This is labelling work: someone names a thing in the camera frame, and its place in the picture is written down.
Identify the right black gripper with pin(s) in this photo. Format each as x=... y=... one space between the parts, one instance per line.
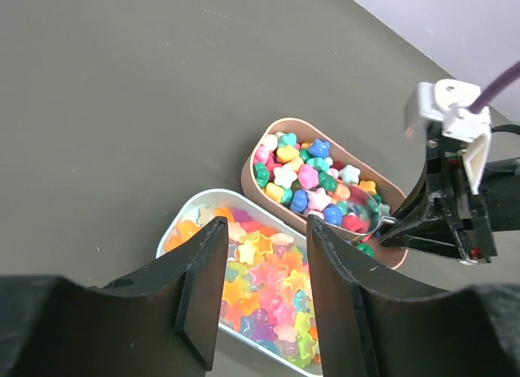
x=441 y=216

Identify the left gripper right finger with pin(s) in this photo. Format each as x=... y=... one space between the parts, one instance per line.
x=374 y=321

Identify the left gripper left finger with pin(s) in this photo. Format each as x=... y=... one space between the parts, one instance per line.
x=160 y=320

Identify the blue tray of translucent candies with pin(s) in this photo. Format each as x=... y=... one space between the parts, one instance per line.
x=267 y=300

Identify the pink tray of opaque candies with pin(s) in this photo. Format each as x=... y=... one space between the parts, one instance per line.
x=294 y=166

